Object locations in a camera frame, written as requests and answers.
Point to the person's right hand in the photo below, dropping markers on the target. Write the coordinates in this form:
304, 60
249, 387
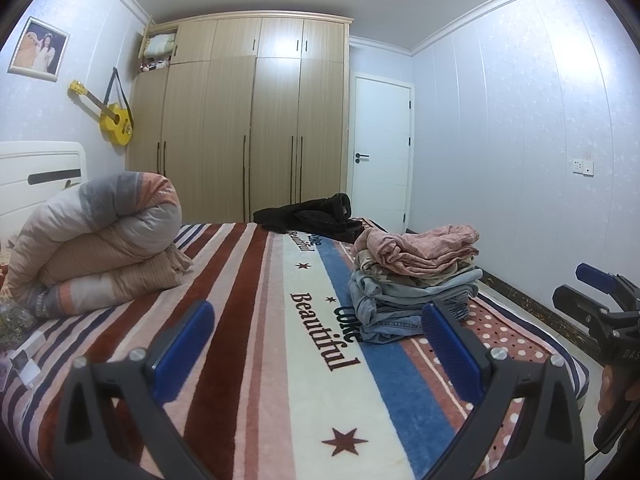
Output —
611, 392

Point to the rolled beige grey quilt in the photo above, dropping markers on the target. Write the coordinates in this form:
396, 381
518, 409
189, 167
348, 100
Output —
100, 240

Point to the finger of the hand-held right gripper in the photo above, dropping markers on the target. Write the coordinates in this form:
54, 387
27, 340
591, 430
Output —
575, 305
595, 275

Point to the small white box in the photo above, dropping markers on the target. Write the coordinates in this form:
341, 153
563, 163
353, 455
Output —
27, 360

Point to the light grey folded pants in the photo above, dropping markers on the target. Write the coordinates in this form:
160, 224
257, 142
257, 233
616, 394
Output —
400, 285

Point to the patterned bag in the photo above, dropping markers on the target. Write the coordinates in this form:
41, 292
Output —
15, 322

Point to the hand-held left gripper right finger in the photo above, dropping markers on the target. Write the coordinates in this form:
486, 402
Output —
450, 350

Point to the yellow guitar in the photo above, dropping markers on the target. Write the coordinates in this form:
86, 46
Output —
116, 122

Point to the white door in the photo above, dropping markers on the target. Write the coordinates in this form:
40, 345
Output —
382, 160

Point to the folded bedding in wardrobe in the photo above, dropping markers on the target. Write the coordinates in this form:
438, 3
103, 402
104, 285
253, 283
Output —
157, 45

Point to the striped printed blanket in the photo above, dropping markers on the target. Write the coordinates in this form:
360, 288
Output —
280, 360

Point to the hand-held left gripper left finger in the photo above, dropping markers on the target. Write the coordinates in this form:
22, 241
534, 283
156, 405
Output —
185, 350

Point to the white bed headboard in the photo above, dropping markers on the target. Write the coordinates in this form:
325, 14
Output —
40, 175

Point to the wooden wardrobe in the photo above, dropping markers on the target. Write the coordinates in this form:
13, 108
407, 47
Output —
225, 135

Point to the beige folded garment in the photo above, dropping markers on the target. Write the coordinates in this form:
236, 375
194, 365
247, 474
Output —
365, 262

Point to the framed wall photo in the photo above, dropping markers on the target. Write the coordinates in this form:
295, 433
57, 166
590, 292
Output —
39, 50

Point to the pink checked pants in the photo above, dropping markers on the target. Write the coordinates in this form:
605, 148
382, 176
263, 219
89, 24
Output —
425, 250

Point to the blue folded jeans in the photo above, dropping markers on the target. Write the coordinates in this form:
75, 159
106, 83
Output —
395, 322

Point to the black clothes pile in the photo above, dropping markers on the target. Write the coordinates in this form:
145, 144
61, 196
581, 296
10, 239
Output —
310, 215

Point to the white wall socket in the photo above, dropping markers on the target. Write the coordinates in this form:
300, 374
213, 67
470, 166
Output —
583, 167

